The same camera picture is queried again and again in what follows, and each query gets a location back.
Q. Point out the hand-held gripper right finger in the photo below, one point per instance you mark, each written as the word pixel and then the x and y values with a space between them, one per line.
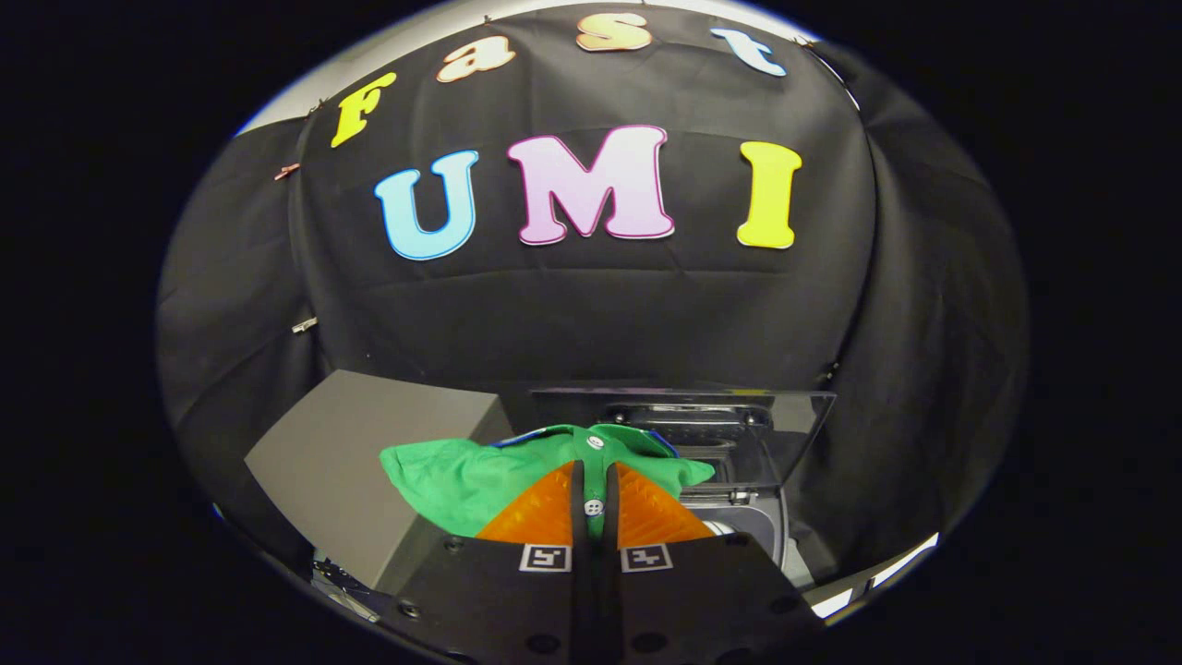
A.
pixel 609 554

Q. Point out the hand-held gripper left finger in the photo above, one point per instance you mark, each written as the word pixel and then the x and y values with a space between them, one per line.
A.
pixel 580 554

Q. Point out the green polo shirt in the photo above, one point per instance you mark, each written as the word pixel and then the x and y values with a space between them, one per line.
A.
pixel 462 480

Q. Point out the washing machine with clear lid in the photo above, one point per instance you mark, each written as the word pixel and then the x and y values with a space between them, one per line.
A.
pixel 739 429

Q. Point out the grey box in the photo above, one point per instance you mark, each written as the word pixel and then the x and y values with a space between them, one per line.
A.
pixel 369 462

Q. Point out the black backdrop cloth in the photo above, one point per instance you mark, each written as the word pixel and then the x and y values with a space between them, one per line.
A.
pixel 600 314

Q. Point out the silver clip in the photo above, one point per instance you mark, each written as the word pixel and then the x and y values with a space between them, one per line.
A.
pixel 304 324

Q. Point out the copper clip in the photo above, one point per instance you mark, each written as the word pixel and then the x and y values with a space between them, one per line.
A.
pixel 286 171

